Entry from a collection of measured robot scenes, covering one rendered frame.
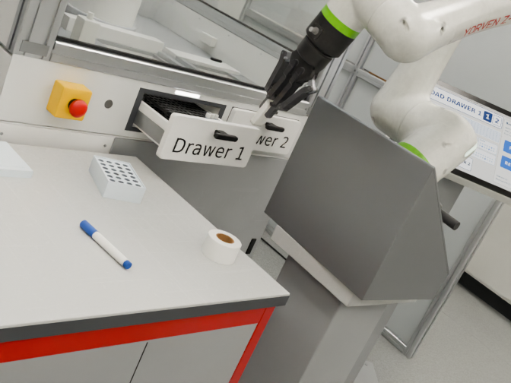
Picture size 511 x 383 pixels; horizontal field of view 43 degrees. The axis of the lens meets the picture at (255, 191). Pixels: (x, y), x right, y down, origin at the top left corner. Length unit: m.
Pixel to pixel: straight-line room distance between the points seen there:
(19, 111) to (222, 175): 0.67
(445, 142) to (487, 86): 1.48
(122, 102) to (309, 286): 0.62
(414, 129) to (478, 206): 1.40
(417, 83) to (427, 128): 0.13
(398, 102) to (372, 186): 0.32
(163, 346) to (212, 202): 0.85
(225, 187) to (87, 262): 0.90
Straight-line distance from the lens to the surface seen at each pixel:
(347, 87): 3.44
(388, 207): 1.38
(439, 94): 2.27
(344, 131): 1.48
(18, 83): 1.44
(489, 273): 4.37
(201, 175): 1.85
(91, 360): 1.07
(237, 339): 1.29
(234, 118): 1.79
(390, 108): 1.66
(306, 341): 1.59
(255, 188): 2.03
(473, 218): 2.99
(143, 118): 1.59
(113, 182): 1.34
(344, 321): 1.57
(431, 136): 1.57
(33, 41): 1.42
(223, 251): 1.26
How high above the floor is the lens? 1.29
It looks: 18 degrees down
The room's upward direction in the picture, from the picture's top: 24 degrees clockwise
